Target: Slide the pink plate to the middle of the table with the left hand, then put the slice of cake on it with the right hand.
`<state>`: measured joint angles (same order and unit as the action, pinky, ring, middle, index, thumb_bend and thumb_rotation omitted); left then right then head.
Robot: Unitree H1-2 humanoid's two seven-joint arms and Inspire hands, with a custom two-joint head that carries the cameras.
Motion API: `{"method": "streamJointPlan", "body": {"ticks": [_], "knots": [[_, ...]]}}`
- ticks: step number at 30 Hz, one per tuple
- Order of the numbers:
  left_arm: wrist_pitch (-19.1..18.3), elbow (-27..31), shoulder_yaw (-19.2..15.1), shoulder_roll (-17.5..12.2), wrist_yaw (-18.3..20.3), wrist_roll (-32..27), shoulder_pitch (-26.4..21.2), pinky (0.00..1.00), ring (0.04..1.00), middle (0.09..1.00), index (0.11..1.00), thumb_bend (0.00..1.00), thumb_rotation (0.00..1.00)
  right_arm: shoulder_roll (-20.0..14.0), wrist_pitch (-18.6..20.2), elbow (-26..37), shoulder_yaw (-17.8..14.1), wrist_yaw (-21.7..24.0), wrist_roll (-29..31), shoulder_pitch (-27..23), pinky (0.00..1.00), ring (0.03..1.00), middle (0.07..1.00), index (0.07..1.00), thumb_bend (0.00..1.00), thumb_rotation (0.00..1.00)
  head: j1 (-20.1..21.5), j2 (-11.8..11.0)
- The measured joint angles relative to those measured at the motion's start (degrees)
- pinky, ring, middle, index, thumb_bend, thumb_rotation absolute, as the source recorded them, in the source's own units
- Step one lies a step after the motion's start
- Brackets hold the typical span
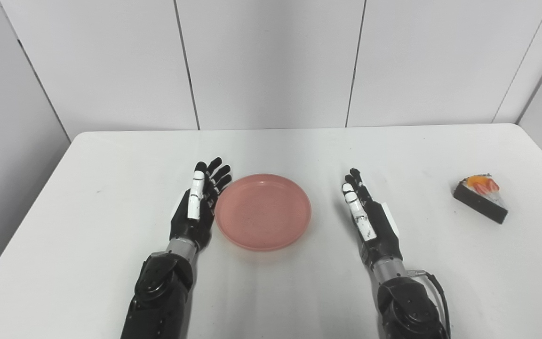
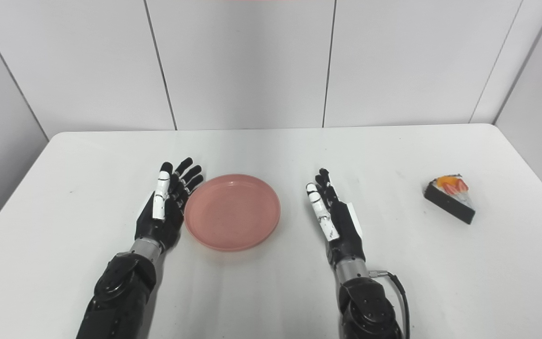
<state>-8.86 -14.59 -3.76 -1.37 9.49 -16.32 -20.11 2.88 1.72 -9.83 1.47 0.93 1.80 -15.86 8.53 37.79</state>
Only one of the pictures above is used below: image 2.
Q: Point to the pink round plate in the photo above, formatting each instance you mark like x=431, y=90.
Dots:
x=233, y=212

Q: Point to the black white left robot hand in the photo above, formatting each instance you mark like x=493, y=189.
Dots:
x=155, y=228

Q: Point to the chocolate fruit cake slice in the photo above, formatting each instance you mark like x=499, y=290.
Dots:
x=454, y=207

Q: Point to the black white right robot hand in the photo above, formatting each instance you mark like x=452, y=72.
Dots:
x=348, y=235

